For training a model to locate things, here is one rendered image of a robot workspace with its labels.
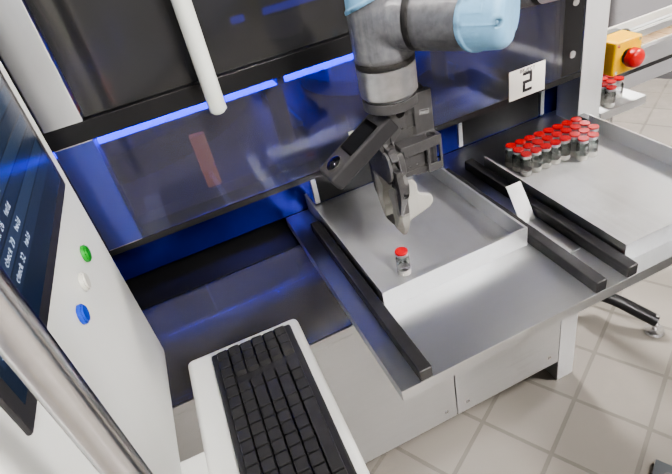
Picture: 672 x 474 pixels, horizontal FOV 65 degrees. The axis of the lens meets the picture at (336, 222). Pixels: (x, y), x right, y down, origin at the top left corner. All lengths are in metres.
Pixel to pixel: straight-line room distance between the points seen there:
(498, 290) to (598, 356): 1.12
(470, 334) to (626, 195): 0.41
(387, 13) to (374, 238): 0.44
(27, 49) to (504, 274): 0.74
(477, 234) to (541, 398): 0.95
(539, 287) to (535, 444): 0.93
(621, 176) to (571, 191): 0.10
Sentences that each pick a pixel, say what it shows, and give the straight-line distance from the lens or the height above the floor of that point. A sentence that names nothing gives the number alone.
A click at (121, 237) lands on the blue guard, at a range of 0.92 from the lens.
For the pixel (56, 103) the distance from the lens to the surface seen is 0.83.
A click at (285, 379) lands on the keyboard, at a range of 0.82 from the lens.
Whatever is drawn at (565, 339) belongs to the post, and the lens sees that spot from 1.71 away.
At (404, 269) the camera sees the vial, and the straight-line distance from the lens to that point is 0.84.
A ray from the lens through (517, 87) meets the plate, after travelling 1.11.
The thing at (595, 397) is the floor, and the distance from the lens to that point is 1.82.
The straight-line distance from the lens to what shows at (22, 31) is 0.81.
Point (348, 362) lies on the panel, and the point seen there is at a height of 0.50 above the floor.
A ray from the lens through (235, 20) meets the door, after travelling 0.84.
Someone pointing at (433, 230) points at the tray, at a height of 0.88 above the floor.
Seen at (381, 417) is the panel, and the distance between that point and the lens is 1.46.
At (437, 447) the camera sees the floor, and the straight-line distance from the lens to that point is 1.69.
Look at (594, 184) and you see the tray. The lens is 1.05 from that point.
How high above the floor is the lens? 1.45
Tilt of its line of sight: 35 degrees down
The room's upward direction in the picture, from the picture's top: 13 degrees counter-clockwise
